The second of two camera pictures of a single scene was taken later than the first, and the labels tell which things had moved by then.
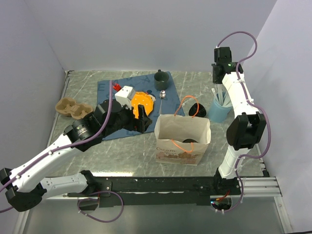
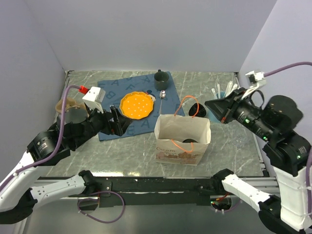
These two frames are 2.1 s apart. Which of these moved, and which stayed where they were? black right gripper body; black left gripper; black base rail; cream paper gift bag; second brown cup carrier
Moved: black right gripper body; black left gripper
Stayed: black base rail; second brown cup carrier; cream paper gift bag
